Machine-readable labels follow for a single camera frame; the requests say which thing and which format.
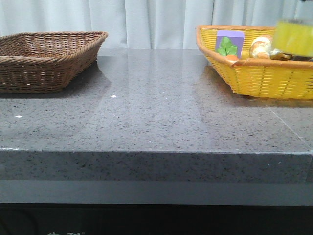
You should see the yellow tape roll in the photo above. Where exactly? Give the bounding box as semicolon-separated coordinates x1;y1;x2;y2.
272;19;313;57

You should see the toy croissant bread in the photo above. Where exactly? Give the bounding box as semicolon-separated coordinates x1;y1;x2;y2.
249;35;282;59

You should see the yellow woven basket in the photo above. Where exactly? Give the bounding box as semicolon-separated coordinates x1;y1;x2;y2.
197;25;313;99

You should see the purple block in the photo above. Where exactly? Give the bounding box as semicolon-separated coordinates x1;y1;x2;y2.
215;30;245;59

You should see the orange toy carrot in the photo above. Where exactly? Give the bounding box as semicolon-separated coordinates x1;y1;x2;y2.
225;55;239;61

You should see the dark brown toy item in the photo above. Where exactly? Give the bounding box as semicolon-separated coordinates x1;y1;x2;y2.
270;52;313;62

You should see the white curtain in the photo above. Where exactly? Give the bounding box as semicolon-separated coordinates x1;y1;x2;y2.
0;0;313;49

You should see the brown wicker basket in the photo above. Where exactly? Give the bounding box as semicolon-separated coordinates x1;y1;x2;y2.
0;31;108;93

